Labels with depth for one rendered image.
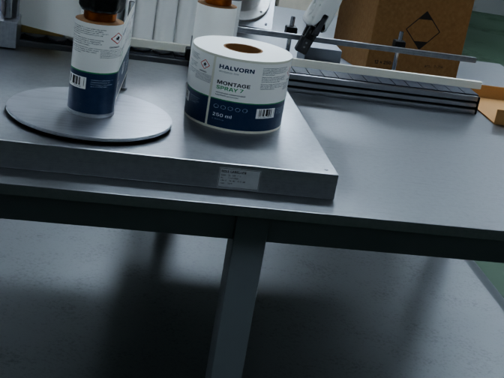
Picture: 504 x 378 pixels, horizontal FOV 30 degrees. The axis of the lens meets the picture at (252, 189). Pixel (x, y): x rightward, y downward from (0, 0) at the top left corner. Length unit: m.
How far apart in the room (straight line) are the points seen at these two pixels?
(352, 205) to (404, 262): 1.38
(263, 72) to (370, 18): 0.90
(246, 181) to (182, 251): 1.20
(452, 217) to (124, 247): 1.32
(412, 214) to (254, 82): 0.39
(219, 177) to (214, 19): 0.49
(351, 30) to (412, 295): 0.81
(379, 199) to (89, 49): 0.60
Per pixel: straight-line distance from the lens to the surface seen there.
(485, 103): 2.69
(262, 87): 1.83
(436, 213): 1.77
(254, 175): 1.68
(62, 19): 2.27
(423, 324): 2.72
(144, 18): 2.36
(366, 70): 2.44
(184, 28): 2.37
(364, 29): 2.70
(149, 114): 1.83
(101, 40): 1.73
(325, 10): 2.37
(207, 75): 1.83
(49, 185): 1.60
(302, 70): 2.44
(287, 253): 2.96
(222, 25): 2.06
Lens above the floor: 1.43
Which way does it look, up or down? 21 degrees down
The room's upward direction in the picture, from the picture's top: 10 degrees clockwise
